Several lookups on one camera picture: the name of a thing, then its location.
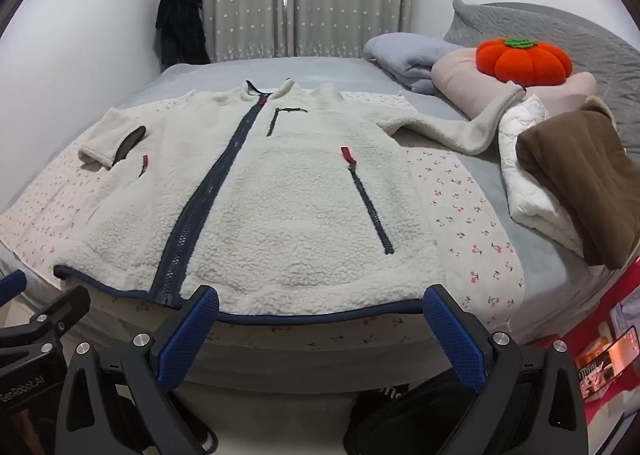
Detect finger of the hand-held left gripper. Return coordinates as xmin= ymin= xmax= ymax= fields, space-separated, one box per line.
xmin=0 ymin=269 xmax=27 ymax=297
xmin=0 ymin=286 xmax=92 ymax=362

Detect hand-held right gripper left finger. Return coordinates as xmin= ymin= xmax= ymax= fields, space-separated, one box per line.
xmin=55 ymin=284 xmax=221 ymax=455

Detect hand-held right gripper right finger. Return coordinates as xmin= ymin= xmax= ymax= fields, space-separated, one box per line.
xmin=422 ymin=283 xmax=589 ymax=455

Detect white fleece jacket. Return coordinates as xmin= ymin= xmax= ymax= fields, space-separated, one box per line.
xmin=52 ymin=77 xmax=527 ymax=321

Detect dark hanging clothes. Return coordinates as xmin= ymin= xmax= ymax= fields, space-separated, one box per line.
xmin=154 ymin=0 xmax=212 ymax=68

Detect black bag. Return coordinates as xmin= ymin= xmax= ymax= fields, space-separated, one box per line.
xmin=344 ymin=375 xmax=483 ymax=455

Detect cherry print blanket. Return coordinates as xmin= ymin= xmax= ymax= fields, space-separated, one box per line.
xmin=0 ymin=90 xmax=526 ymax=353

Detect white quilted blanket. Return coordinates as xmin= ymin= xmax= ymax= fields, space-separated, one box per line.
xmin=498 ymin=94 xmax=601 ymax=259

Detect brown folded blanket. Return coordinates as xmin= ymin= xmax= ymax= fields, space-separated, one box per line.
xmin=515 ymin=100 xmax=640 ymax=270

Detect pink pillow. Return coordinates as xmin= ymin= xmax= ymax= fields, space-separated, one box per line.
xmin=431 ymin=47 xmax=599 ymax=118

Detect orange pumpkin cushion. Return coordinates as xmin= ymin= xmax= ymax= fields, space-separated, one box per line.
xmin=475 ymin=36 xmax=574 ymax=88

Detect blue-grey folded blanket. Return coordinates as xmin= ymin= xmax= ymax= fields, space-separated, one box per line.
xmin=363 ymin=33 xmax=467 ymax=96

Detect bed with grey sheet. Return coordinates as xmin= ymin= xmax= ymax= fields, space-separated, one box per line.
xmin=0 ymin=55 xmax=640 ymax=393

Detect grey quilted pillow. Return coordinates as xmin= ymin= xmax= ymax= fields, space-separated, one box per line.
xmin=444 ymin=0 xmax=640 ymax=162

